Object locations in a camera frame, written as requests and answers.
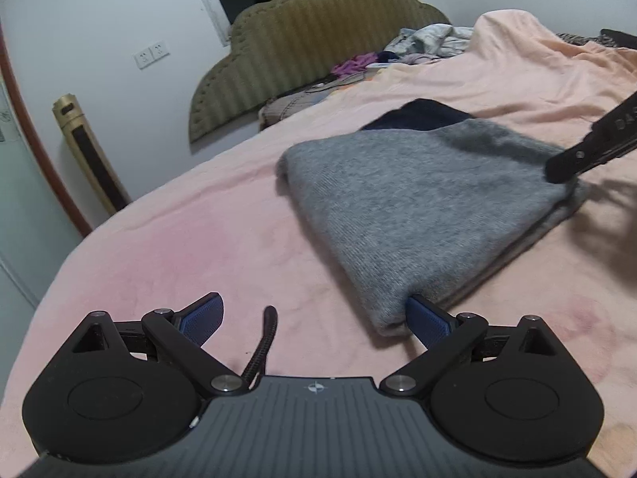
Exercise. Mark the olive padded headboard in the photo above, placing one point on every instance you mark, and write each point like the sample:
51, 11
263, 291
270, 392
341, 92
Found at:
308, 30

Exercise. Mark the white wall socket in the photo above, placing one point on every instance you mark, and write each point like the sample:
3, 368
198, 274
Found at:
152, 55

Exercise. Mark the reddish wooden frame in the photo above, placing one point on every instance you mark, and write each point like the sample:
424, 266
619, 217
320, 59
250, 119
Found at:
35, 129

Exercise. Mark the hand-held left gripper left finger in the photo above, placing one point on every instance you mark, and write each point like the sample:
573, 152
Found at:
201, 316

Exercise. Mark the pink blanket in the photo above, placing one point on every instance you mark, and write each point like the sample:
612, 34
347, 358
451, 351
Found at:
199, 249

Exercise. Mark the dark patterned cloth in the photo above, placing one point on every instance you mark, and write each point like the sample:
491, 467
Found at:
607, 38

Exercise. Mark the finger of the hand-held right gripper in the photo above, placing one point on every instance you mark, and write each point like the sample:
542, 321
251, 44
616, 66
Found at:
597, 152

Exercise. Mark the gold and black tower fan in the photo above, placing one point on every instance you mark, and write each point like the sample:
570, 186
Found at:
92, 159

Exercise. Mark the brown plaid cloth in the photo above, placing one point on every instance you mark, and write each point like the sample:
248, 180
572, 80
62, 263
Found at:
288, 107

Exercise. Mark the dark navy garment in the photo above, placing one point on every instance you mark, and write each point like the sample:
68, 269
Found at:
423, 115

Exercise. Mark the grey knit sweater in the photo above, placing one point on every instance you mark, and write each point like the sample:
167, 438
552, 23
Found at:
398, 199

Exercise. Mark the pile of mixed clothes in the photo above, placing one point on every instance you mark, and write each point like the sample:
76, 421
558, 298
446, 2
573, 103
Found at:
423, 42

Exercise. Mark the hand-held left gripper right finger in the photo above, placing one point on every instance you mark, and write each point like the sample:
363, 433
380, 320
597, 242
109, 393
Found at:
428, 321

